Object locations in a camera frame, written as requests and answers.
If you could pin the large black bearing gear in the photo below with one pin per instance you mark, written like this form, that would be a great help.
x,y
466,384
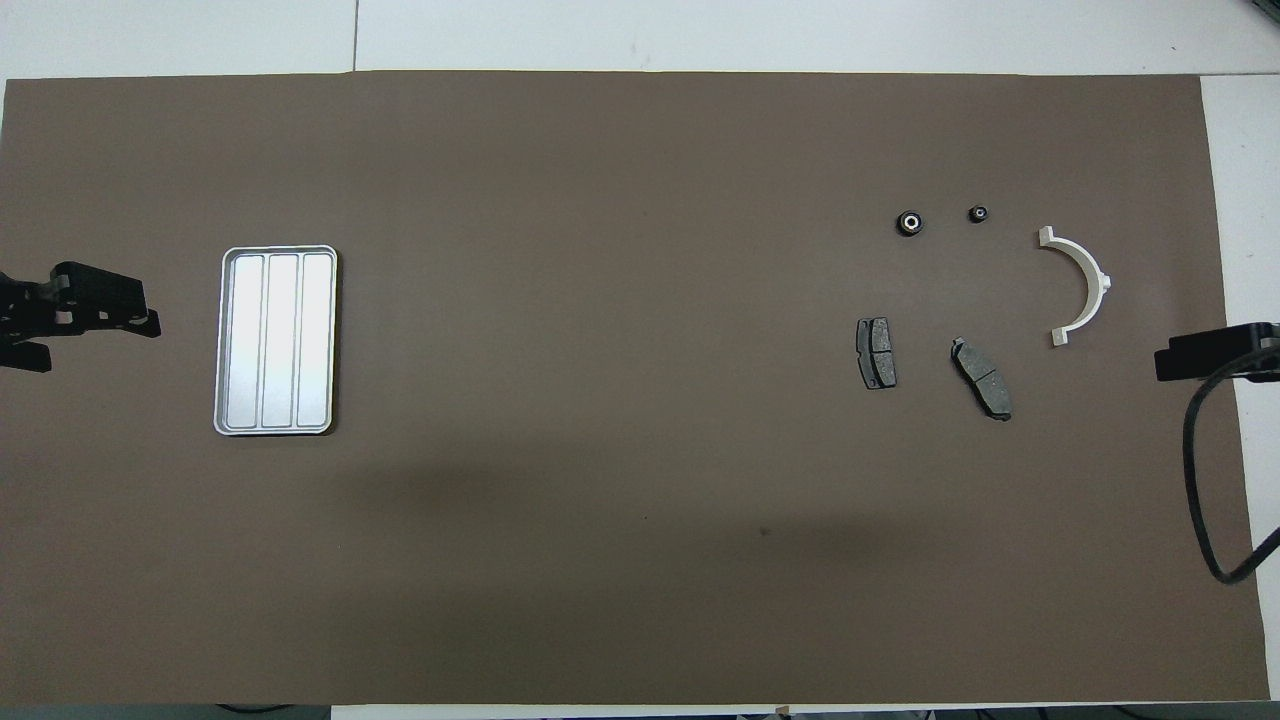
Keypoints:
x,y
909,223

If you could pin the brown table mat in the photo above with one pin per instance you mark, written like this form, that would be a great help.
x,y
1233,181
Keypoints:
x,y
640,550

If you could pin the short dark brake pad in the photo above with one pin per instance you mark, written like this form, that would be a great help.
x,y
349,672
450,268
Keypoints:
x,y
876,352

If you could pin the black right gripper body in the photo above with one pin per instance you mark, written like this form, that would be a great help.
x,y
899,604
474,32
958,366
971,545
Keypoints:
x,y
1265,340

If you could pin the silver ribbed metal tray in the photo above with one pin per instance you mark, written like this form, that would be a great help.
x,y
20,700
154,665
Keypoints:
x,y
275,340

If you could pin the long dark brake pad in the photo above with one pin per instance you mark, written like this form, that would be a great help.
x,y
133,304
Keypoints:
x,y
982,378

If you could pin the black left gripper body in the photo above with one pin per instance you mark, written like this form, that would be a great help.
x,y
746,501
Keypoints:
x,y
25,310

